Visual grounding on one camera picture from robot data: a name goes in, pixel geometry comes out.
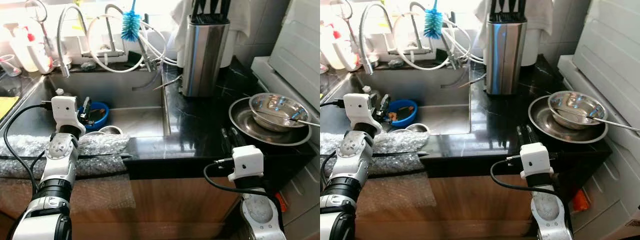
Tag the stainless steel bowl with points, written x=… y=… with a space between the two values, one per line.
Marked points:
x=275 y=107
x=575 y=105

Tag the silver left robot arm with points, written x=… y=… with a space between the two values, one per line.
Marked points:
x=355 y=155
x=60 y=155

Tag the blue plastic bowl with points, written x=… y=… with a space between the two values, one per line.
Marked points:
x=102 y=117
x=407 y=112

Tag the large stainless steel plate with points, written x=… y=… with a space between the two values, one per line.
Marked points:
x=245 y=125
x=542 y=122

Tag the clear dish liquid bottle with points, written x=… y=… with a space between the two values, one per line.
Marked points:
x=60 y=92
x=367 y=90

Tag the small steel cup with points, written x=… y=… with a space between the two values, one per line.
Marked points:
x=417 y=127
x=110 y=130

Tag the clear bubble wrap sheet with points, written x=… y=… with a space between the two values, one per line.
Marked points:
x=100 y=145
x=400 y=145

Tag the grey blue scrub pad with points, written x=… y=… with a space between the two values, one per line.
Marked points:
x=395 y=63
x=88 y=66

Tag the small steel dish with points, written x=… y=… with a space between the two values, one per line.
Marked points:
x=373 y=59
x=66 y=61

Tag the stainless steel sink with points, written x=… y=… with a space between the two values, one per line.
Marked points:
x=450 y=120
x=140 y=122

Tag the flexible steel gooseneck faucet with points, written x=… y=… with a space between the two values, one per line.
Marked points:
x=363 y=47
x=60 y=50

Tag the white soap bottle red pump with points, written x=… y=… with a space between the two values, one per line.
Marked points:
x=345 y=52
x=40 y=57

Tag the long metal spoon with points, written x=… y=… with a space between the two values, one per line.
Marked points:
x=615 y=124
x=300 y=120

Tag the dark green sponge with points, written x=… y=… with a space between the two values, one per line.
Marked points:
x=439 y=56
x=133 y=59

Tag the yellow cloth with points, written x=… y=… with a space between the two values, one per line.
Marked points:
x=6 y=106

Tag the pale pump bottle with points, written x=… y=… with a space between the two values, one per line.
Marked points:
x=20 y=55
x=326 y=50

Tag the orange plastic item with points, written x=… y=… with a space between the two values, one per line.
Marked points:
x=580 y=200
x=281 y=202

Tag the steel tap with valve spout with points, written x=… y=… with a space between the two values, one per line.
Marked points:
x=109 y=35
x=414 y=32

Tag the stainless steel knife block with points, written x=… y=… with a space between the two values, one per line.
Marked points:
x=505 y=55
x=205 y=55

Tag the clear plastic cup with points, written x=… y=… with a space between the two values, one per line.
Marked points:
x=10 y=65

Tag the wooden cabinet front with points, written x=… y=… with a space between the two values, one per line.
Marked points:
x=465 y=210
x=175 y=210

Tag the blue bottle brush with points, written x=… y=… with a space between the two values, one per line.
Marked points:
x=131 y=27
x=433 y=24

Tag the large white appliance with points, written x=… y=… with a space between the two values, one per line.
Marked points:
x=300 y=50
x=610 y=50

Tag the round metal mesh strainer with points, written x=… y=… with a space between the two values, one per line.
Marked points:
x=340 y=9
x=36 y=10

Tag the small black box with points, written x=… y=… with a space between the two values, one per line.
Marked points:
x=146 y=20
x=453 y=17

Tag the white towel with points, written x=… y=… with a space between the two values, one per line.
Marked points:
x=180 y=20
x=481 y=17

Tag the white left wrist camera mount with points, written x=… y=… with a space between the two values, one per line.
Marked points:
x=357 y=107
x=65 y=110

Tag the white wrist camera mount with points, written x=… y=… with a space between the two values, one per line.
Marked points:
x=247 y=162
x=65 y=110
x=357 y=107
x=536 y=160

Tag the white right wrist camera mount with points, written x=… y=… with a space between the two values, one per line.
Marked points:
x=247 y=162
x=536 y=160

